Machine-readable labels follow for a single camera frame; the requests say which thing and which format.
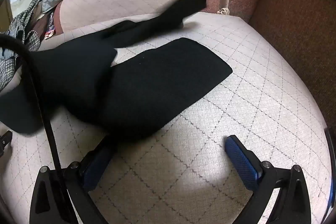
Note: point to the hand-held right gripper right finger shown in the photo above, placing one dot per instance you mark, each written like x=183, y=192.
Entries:
x=241, y=158

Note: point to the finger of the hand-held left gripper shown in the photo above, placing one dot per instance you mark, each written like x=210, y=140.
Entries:
x=4, y=144

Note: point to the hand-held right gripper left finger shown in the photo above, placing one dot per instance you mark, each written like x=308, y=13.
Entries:
x=95, y=167

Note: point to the black pants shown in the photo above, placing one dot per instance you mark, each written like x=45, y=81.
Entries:
x=157, y=69

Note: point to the pink quilted mattress cover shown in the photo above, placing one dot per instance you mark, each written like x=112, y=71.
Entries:
x=197, y=174

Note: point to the houndstooth coat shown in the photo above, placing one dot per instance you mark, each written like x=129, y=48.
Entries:
x=29, y=40

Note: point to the colourful snack packet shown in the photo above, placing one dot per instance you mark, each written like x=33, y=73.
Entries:
x=50, y=32

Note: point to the brown armchair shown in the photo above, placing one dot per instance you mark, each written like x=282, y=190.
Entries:
x=302, y=16

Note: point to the pink sofa backrest cushion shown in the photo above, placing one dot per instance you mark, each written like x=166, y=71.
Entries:
x=118, y=1

